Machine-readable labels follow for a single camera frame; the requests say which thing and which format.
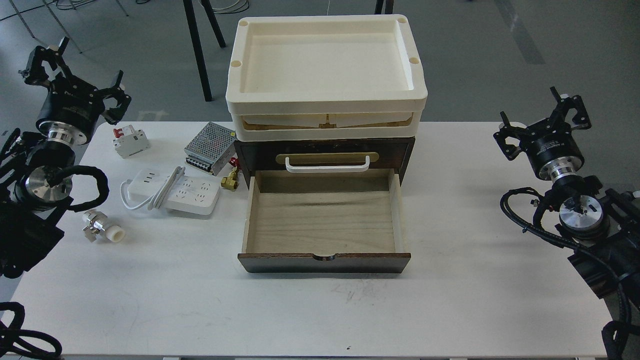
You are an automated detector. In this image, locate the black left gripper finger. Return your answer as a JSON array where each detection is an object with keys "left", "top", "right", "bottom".
[
  {"left": 93, "top": 70, "right": 132, "bottom": 126},
  {"left": 19, "top": 36, "right": 77, "bottom": 92}
]

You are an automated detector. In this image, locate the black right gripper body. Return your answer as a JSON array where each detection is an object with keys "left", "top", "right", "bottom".
[{"left": 523, "top": 122, "right": 585, "bottom": 181}]

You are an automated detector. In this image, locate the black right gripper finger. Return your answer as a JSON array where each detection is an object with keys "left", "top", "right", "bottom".
[
  {"left": 493, "top": 111, "right": 533, "bottom": 161},
  {"left": 546, "top": 86, "right": 592, "bottom": 137}
]

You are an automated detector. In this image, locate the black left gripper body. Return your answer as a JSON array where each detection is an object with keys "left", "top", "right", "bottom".
[{"left": 36, "top": 80, "right": 105, "bottom": 145}]

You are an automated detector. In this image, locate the white power strip with cable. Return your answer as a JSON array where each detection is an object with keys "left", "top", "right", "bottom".
[{"left": 119, "top": 166, "right": 220, "bottom": 215}]

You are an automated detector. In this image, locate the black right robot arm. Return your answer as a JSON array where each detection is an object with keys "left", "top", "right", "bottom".
[{"left": 493, "top": 87, "right": 639, "bottom": 322}]

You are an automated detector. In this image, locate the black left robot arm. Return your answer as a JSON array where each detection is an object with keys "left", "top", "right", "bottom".
[{"left": 0, "top": 37, "right": 131, "bottom": 279}]

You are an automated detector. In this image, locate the metal mesh power supply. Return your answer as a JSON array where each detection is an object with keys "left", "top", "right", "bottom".
[{"left": 184, "top": 121, "right": 237, "bottom": 176}]

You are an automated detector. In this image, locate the white and metal pipe valve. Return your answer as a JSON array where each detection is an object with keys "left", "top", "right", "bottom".
[{"left": 82, "top": 209, "right": 126, "bottom": 243}]

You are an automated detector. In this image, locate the brass pipe fitting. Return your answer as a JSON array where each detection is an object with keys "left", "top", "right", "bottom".
[{"left": 221, "top": 166, "right": 239, "bottom": 192}]

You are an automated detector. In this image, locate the open wooden drawer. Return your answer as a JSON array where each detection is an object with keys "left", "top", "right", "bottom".
[{"left": 237, "top": 169, "right": 411, "bottom": 273}]

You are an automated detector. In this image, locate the cream plastic tray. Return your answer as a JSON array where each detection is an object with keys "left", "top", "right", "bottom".
[{"left": 226, "top": 14, "right": 428, "bottom": 142}]

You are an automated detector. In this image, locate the white circuit breaker red switch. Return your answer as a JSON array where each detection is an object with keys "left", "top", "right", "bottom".
[{"left": 113, "top": 125, "right": 151, "bottom": 158}]

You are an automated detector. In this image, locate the black table leg frame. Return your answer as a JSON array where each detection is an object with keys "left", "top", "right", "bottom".
[{"left": 182, "top": 0, "right": 227, "bottom": 103}]

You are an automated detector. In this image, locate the white drawer handle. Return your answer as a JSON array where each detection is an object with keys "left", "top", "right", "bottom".
[{"left": 284, "top": 155, "right": 371, "bottom": 174}]

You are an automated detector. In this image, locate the black cable loop lower right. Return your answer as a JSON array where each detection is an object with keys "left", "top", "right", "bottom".
[{"left": 601, "top": 320, "right": 640, "bottom": 360}]

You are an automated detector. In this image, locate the black cable bundle lower left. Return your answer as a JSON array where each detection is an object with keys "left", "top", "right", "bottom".
[{"left": 0, "top": 301, "right": 63, "bottom": 360}]

